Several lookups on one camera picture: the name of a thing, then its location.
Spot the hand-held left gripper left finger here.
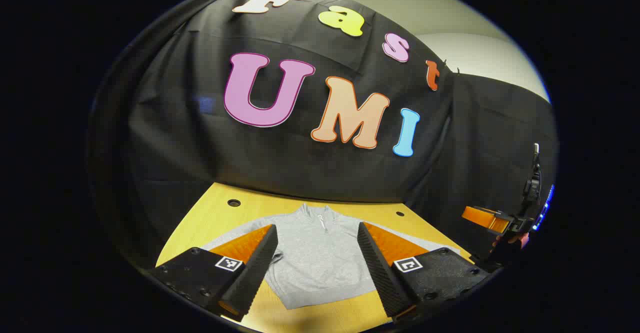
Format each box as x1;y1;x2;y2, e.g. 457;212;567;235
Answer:
145;224;279;323

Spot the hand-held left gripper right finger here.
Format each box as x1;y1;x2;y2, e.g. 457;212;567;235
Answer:
356;221;493;324

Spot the grey zip-neck sweater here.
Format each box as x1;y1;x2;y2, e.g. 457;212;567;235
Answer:
200;203;461;310

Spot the lit display screen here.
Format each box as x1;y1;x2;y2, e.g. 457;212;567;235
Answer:
532;185;555;232

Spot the black backdrop cloth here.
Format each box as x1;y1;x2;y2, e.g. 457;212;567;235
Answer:
87;0;558;274

